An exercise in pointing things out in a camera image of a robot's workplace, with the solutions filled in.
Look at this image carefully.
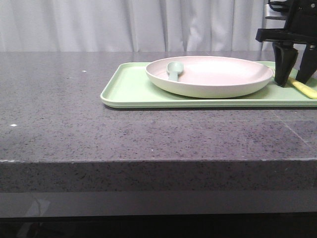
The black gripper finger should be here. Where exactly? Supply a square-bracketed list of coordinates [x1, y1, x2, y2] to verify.
[296, 45, 317, 84]
[272, 42, 298, 87]

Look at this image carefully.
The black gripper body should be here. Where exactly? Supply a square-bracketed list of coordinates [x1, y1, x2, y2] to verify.
[256, 0, 317, 46]

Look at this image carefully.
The yellow plastic fork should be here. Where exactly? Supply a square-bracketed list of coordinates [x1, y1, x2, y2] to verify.
[288, 77, 317, 99]

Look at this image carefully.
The beige round plate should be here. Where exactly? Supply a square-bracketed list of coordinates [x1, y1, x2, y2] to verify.
[146, 56, 274, 99]

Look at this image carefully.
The pale green plastic spoon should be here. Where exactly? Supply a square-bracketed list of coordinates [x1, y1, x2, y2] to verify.
[166, 61, 184, 81]

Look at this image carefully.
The light green plastic tray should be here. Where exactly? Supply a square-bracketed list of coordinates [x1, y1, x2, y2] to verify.
[101, 62, 317, 109]

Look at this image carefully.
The grey pleated curtain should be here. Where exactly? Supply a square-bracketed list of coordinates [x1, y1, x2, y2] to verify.
[0, 0, 284, 52]

